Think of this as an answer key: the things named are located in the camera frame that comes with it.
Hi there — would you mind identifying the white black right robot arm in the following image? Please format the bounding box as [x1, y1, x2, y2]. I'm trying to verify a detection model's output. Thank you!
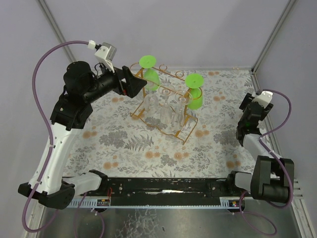
[227, 89, 294, 208]

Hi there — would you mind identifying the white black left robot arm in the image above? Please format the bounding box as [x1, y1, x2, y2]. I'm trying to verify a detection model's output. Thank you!
[18, 61, 147, 210]

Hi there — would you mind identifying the green wine glass left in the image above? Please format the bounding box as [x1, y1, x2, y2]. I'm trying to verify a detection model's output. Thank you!
[139, 55, 160, 91]

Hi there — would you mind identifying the green wine glass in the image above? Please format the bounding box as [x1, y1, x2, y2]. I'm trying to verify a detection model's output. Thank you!
[185, 73, 204, 110]
[139, 55, 160, 91]

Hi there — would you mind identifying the green wine glass right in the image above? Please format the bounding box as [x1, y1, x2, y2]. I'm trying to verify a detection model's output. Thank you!
[185, 73, 204, 110]

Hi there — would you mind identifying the floral patterned table cloth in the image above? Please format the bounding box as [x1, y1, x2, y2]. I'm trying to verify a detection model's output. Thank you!
[64, 70, 255, 178]

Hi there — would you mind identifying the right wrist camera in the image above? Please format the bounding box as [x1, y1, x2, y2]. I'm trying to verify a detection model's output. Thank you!
[252, 91, 273, 108]

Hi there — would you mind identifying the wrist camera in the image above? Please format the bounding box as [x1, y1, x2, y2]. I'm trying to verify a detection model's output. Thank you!
[252, 91, 273, 108]
[95, 42, 117, 73]

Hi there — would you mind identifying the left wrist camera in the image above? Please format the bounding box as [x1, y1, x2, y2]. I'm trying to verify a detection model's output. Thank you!
[95, 42, 117, 73]

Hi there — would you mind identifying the gold wire wine glass rack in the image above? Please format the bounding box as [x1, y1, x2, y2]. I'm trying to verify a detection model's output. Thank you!
[130, 61, 204, 144]

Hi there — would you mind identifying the aluminium frame post right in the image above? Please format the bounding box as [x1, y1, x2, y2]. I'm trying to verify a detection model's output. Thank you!
[251, 0, 297, 75]

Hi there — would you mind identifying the aluminium frame post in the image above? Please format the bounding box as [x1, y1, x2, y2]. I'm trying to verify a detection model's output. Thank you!
[35, 0, 76, 62]
[251, 0, 297, 75]

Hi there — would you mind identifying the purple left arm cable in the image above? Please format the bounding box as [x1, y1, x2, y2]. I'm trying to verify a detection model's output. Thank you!
[23, 39, 97, 233]

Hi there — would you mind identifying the aluminium frame post left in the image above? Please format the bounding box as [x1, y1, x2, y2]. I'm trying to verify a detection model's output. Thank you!
[35, 0, 76, 62]

